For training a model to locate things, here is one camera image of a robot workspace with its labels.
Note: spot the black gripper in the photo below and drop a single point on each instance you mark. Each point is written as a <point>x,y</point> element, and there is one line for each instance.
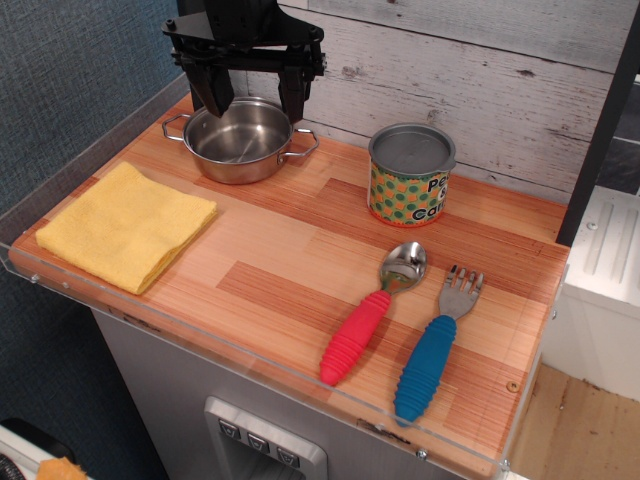
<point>253,36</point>

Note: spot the small steel pot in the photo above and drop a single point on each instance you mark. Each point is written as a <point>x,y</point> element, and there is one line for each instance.
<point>249,143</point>

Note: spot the peas and carrots can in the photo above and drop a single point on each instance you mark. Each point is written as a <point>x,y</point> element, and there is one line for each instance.
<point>410,168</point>

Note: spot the grey toy fridge cabinet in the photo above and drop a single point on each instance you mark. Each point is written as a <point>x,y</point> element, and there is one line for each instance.
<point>170,384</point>

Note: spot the silver dispenser button panel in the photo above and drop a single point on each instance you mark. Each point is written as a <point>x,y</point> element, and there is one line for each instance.
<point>249,447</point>

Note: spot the white toy sink unit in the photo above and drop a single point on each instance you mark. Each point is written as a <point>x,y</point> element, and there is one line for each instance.
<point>593,330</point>

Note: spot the orange object bottom left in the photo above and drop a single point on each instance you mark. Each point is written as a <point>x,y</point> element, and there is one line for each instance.
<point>60,469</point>

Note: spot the black white object bottom left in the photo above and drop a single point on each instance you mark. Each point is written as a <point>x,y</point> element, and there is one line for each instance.
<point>26,446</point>

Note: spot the red handled spoon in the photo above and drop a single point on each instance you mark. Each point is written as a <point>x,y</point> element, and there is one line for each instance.
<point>403,268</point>

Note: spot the blue handled fork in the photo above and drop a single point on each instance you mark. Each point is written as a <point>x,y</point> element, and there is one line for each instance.
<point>421,376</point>

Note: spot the black vertical post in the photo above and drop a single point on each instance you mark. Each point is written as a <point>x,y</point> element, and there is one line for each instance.
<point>611,112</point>

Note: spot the clear acrylic guard rail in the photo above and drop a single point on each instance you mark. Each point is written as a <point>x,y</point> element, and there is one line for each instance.
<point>267,283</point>

